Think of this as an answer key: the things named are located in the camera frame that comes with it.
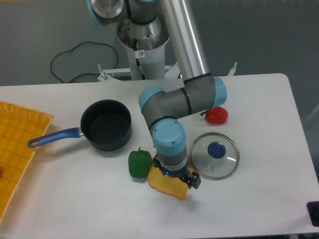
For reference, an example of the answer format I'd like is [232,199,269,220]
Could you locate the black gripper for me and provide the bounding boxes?
[152,154,201,189]

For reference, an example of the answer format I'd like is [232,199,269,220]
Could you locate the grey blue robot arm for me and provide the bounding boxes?
[87,0,227,188]

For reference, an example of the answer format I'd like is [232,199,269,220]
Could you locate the green bell pepper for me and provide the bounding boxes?
[128,147,152,179]

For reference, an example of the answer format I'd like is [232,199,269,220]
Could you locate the glass pot lid blue knob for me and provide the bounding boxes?
[189,132,240,181]

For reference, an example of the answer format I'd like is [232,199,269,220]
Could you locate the red bell pepper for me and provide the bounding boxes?
[200,106,228,124]

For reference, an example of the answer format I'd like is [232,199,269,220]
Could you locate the black device at table edge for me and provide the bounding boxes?
[307,201,319,227]

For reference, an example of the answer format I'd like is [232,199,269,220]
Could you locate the yellow woven tray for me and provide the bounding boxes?
[0,101,54,219]

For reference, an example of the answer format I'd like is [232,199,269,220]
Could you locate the black saucepan blue handle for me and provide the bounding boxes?
[27,99,132,152]

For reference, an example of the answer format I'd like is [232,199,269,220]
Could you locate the white metal mounting bracket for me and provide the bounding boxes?
[97,61,238,82]

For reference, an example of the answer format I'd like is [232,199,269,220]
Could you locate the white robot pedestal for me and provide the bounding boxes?
[117,13,169,80]

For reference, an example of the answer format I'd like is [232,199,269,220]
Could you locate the black cable on floor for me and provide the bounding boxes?
[50,41,119,84]

